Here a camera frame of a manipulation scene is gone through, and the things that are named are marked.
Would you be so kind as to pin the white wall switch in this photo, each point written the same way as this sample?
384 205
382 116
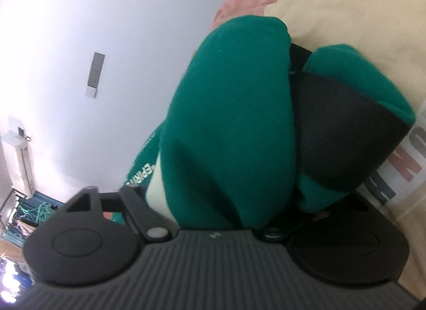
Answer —
91 92

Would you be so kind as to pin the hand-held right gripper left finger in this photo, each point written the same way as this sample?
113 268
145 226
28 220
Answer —
139 210

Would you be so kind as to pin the green hooded sweatshirt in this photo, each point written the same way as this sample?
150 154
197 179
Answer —
233 113

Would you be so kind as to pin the white air conditioner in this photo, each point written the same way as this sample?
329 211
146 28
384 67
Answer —
20 160

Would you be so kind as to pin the pink grey cream bed sheet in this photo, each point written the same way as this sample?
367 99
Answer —
349 13

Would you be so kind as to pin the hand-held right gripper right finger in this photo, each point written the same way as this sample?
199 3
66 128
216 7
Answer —
273 233

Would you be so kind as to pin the green clothes hangers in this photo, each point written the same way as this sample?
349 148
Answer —
38 211

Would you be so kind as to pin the blue curtain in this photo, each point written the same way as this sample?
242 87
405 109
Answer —
40 203

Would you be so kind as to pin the white printed cloth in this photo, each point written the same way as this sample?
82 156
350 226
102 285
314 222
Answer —
409 176

